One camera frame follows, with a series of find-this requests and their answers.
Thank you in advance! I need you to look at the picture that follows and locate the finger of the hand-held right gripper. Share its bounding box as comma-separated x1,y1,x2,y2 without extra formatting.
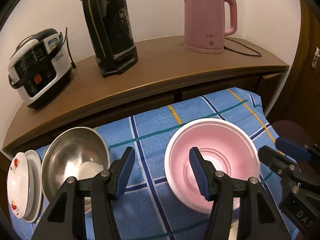
257,145,320,200
276,137,320,165

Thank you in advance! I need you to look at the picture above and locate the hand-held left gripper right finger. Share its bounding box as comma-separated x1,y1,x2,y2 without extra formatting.
189,147,284,240

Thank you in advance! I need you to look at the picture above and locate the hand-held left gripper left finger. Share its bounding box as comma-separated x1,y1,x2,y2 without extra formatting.
31,146,136,240

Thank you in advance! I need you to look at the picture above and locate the pink plastic bowl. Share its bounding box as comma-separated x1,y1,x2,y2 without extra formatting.
164,119,261,215

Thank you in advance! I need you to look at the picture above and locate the stainless steel bowl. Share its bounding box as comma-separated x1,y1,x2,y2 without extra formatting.
41,127,111,214

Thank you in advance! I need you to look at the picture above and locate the plain white round plate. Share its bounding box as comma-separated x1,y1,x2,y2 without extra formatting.
27,149,43,223

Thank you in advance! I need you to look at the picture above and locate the red flower white plate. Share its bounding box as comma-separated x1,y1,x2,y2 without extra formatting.
7,152,30,217

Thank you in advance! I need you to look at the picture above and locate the dark round stool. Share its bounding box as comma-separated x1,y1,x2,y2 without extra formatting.
271,120,313,146

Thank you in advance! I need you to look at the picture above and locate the blue plaid tablecloth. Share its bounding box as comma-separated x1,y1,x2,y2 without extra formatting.
7,87,300,240

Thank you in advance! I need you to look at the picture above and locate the brown wooden door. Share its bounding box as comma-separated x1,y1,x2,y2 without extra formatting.
292,0,320,133

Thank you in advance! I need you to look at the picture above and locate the brown wooden cabinet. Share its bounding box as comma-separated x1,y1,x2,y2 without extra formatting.
2,35,290,155

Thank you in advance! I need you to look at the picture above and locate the white electric rice cooker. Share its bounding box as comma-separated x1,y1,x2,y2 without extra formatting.
7,28,76,110

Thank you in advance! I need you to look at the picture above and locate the black thermos flask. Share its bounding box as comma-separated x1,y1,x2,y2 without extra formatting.
78,0,139,78

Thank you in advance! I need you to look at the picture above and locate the pink electric kettle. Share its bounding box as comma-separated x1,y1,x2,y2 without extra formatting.
178,0,237,54

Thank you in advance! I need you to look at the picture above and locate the metal door handle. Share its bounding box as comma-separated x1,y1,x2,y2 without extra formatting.
311,47,320,68

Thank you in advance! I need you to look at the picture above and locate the black kettle cable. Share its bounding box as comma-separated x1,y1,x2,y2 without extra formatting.
224,36,262,57

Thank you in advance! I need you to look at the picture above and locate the black rice cooker cable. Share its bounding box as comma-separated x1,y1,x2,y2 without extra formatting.
65,27,76,68

